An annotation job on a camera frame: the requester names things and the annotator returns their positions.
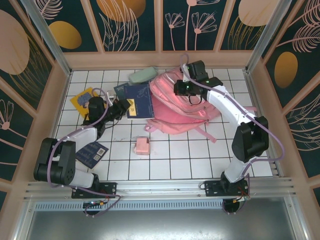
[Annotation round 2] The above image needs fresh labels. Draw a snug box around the dark blue book yellow label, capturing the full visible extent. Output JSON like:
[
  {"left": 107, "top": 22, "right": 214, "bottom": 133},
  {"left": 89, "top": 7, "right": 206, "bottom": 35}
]
[{"left": 124, "top": 83, "right": 155, "bottom": 120}]

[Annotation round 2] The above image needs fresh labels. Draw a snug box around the teal notebook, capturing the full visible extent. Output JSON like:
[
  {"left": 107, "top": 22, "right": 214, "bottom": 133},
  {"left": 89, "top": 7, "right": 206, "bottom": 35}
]
[{"left": 113, "top": 84, "right": 131, "bottom": 101}]

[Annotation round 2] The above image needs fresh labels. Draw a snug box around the yellow book with purple flowers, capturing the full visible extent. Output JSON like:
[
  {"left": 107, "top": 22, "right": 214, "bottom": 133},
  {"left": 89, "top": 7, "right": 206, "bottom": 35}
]
[{"left": 69, "top": 86, "right": 101, "bottom": 118}]

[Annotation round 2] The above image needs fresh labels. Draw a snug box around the mint green pencil case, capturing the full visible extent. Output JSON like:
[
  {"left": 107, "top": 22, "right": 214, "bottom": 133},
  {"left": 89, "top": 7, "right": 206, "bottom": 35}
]
[{"left": 128, "top": 66, "right": 159, "bottom": 85}]

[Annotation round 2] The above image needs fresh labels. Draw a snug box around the pink eraser box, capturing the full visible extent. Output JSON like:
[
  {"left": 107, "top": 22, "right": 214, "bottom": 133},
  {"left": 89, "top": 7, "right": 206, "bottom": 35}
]
[{"left": 132, "top": 136, "right": 152, "bottom": 156}]

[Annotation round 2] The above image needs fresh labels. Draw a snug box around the dark blue book with barcode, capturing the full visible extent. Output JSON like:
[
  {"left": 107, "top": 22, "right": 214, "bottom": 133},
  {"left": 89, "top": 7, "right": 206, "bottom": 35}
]
[{"left": 75, "top": 141, "right": 110, "bottom": 170}]

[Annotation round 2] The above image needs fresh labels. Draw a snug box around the pink backpack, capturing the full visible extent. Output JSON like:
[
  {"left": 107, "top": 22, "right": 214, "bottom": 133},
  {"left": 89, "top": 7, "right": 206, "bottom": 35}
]
[{"left": 144, "top": 69, "right": 258, "bottom": 144}]

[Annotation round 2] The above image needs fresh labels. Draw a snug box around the grey metal sheet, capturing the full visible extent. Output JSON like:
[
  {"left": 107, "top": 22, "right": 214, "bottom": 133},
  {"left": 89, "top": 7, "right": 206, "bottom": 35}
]
[{"left": 14, "top": 197, "right": 307, "bottom": 240}]

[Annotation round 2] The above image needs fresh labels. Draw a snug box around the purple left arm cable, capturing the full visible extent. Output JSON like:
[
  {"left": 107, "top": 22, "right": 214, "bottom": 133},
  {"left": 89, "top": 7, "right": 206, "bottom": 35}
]
[{"left": 47, "top": 87, "right": 123, "bottom": 218}]

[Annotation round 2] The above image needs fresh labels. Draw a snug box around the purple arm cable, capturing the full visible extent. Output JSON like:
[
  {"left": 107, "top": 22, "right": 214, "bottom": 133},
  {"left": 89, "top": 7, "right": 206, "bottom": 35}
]
[
  {"left": 179, "top": 53, "right": 286, "bottom": 216},
  {"left": 47, "top": 87, "right": 123, "bottom": 218}
]

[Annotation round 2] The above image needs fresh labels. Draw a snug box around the aluminium frame post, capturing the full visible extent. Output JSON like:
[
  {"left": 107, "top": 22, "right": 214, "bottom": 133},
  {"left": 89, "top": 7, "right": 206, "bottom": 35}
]
[
  {"left": 244, "top": 0, "right": 294, "bottom": 74},
  {"left": 19, "top": 0, "right": 74, "bottom": 77}
]

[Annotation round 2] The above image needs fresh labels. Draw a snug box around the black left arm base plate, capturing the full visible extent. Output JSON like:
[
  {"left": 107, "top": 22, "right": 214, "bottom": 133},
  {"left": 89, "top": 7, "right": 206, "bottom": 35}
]
[{"left": 71, "top": 181, "right": 118, "bottom": 199}]

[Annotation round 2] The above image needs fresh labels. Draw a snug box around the aluminium mounting rail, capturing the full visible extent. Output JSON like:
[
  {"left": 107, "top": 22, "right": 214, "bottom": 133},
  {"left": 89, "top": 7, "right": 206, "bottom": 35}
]
[{"left": 23, "top": 176, "right": 298, "bottom": 201}]

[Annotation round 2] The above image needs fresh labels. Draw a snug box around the perforated metal cable duct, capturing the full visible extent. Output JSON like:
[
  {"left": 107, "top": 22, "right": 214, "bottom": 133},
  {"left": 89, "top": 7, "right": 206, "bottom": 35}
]
[{"left": 33, "top": 201, "right": 226, "bottom": 211}]

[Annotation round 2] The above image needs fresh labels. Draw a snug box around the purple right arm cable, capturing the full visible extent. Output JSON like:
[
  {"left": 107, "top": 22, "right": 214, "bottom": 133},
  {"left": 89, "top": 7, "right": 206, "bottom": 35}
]
[{"left": 179, "top": 53, "right": 286, "bottom": 216}]

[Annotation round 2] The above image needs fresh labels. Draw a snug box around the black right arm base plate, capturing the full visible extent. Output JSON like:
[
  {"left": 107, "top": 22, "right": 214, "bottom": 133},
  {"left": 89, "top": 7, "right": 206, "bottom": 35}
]
[{"left": 204, "top": 180, "right": 251, "bottom": 198}]

